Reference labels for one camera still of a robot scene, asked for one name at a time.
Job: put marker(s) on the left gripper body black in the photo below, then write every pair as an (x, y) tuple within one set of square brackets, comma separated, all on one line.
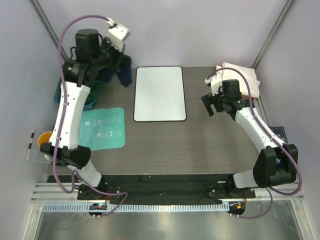
[(110, 56)]

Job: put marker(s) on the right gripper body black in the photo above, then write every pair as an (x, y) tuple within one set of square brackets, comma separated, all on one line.
[(218, 100)]

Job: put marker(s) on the navy blue t shirt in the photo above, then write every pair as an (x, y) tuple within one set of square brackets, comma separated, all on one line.
[(123, 73)]

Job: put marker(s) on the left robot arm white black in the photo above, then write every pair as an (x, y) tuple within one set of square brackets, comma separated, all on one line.
[(93, 53)]

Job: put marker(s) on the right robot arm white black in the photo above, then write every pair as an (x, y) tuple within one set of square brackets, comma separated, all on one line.
[(276, 161)]

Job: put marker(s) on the green t shirt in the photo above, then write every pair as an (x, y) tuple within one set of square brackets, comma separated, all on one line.
[(94, 92)]

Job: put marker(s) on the white board with black rim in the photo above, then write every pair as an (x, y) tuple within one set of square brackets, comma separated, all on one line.
[(159, 94)]

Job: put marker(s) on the teal laundry basket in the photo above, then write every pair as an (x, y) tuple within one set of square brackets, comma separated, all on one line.
[(57, 97)]

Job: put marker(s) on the dark blue book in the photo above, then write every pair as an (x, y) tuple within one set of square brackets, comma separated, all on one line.
[(279, 131)]

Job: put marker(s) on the teal cutting board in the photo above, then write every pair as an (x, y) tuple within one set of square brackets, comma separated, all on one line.
[(102, 129)]

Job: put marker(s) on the white mug orange inside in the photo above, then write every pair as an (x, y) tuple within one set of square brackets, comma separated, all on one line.
[(44, 138)]

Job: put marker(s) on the black white marker pen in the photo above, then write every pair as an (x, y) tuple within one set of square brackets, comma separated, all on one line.
[(31, 140)]

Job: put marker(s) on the clear acrylic tray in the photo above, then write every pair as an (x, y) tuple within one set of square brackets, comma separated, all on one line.
[(34, 154)]

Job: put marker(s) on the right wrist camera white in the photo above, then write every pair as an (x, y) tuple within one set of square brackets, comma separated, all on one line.
[(215, 82)]

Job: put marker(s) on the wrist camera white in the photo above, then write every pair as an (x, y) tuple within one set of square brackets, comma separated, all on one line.
[(215, 82), (117, 35)]

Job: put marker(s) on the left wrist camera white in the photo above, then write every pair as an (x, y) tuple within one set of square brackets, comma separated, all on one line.
[(117, 35)]

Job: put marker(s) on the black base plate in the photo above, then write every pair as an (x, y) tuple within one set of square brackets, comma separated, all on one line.
[(176, 186)]

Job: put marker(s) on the white slotted cable duct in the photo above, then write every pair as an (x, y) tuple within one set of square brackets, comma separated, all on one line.
[(100, 207)]

